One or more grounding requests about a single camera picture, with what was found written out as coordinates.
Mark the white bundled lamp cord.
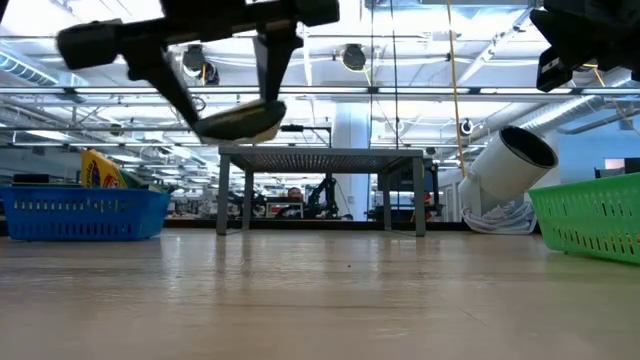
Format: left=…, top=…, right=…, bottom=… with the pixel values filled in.
left=462, top=199, right=540, bottom=236

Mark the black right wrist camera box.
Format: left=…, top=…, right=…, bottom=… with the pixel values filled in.
left=536, top=47, right=575, bottom=94

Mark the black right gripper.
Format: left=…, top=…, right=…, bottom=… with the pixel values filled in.
left=529, top=0, right=640, bottom=82

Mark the black aluminium table frame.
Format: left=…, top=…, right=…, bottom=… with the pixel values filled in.
left=162, top=217, right=471, bottom=232

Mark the blue plastic basket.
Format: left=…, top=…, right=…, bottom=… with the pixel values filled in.
left=0, top=185, right=172, bottom=243

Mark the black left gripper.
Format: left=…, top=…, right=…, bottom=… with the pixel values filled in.
left=56, top=0, right=341, bottom=129

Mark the black computer monitor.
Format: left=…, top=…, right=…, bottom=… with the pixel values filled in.
left=12, top=173, right=51, bottom=185
left=593, top=157, right=640, bottom=179

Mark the silver ventilation duct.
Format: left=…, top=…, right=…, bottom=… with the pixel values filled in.
left=519, top=94, right=640, bottom=132

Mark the yellow power cord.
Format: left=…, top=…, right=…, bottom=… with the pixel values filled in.
left=445, top=0, right=467, bottom=180

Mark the black hanging cable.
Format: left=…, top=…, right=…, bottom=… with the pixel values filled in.
left=368, top=0, right=376, bottom=151

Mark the grey perforated metal shelf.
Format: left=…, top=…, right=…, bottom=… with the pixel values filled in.
left=215, top=145, right=430, bottom=238

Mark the green plastic basket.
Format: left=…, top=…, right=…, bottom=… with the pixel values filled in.
left=528, top=172, right=640, bottom=267

